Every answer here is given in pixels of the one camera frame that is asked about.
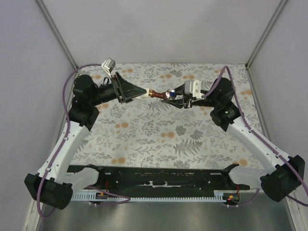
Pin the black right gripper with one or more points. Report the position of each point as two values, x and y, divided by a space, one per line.
186 102

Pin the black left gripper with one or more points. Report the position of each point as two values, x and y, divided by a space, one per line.
126 91

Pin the white pipe elbow fitting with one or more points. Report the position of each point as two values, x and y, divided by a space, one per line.
142 97

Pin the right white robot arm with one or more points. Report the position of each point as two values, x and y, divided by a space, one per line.
281 173

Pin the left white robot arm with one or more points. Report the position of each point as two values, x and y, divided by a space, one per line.
51 185

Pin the floral patterned table mat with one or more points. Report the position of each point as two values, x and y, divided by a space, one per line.
148 133

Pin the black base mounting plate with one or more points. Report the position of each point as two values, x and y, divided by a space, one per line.
141 182

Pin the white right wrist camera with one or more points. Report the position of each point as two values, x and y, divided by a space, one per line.
193 87

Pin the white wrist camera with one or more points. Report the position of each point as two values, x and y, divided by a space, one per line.
193 87
108 66

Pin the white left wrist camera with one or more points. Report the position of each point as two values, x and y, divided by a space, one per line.
108 66

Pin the left aluminium frame post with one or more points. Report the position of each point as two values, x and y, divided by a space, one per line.
56 32

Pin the aluminium frame post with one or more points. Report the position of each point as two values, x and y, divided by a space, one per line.
266 32
56 32

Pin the right aluminium frame post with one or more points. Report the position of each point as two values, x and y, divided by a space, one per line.
266 32

